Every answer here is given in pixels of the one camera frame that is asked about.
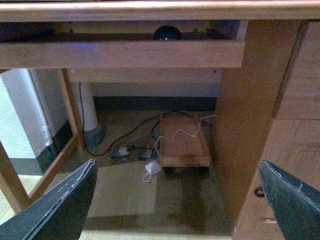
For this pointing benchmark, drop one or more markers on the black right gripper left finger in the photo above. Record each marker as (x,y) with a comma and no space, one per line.
(59,214)

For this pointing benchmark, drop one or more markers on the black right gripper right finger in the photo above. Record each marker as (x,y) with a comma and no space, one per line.
(295,204)

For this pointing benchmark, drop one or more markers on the wooden pull-out keyboard tray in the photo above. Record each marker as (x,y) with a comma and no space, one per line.
(122,44)

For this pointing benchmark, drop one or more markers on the dark grey computer mouse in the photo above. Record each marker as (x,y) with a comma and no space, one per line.
(167,33)

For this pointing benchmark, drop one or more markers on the power strip on floor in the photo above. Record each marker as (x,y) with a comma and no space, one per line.
(122,152)

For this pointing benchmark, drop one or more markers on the wooden desk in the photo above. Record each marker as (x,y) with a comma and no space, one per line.
(252,99)

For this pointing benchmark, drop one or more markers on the white vertical pipe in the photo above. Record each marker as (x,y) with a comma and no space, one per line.
(84,99)

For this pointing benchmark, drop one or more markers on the white power adapter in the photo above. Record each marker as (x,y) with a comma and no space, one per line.
(153,168)

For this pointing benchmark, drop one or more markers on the wooden wheeled computer stand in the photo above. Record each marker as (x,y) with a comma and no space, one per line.
(182,144)

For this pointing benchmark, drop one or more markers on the black drawer pull handle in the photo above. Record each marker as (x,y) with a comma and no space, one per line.
(259,193)

